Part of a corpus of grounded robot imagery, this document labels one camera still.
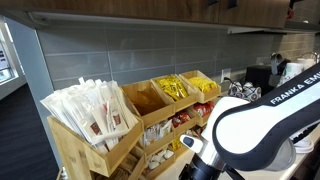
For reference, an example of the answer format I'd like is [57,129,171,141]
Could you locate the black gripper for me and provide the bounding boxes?
[178,153,234,180]

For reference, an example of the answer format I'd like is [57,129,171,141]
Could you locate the white cup lid stack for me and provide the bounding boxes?
[289,131,314,149]

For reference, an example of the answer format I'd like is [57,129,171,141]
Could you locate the white round tray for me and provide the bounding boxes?
[293,142,315,155]

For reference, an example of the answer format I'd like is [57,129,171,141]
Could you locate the under-cabinet light strip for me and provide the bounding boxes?
[27,11,301,35]

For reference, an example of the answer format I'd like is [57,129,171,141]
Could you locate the coffee pod pile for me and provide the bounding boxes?
[227,80,263,103]

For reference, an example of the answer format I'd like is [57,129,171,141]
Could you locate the wooden upper cabinet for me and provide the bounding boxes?
[0,0,291,30]

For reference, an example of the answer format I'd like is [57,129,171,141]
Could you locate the white creamer cup pile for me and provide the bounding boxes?
[143,148,175,171]

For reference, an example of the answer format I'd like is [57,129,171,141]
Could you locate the wooden cutlery stand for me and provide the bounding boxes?
[47,114,146,180]

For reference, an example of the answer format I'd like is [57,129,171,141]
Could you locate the white wrapped cutlery packets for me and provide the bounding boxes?
[39,77,139,155]

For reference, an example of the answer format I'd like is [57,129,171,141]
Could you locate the wooden tiered bin organiser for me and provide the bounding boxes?
[120,69,222,180]

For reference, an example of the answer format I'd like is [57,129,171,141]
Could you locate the yellow sachet pile, small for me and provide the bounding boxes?
[188,76,219,94]

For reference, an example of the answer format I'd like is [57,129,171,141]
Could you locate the dark red sachet pile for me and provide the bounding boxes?
[193,124,207,137]

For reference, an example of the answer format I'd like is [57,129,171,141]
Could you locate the white wall outlet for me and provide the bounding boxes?
[220,68,232,84]

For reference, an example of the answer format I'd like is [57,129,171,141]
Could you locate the yellow sachet pile, large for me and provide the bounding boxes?
[154,75,190,102]

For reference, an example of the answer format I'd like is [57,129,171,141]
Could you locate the red and black sachet pile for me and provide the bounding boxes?
[170,110,191,129]

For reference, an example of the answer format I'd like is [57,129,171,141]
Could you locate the yellow and white sachet pile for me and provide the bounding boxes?
[170,129,194,151]

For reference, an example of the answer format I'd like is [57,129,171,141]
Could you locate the white framed window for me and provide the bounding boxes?
[0,16,20,85]

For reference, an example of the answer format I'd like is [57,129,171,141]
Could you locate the bright red sachet pile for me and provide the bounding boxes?
[193,101,216,117]

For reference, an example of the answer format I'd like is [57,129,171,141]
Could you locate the black coffee machine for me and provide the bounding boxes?
[245,52,292,98]

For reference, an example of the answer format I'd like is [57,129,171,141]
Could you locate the brown sachet pile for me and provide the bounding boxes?
[94,153,145,180]

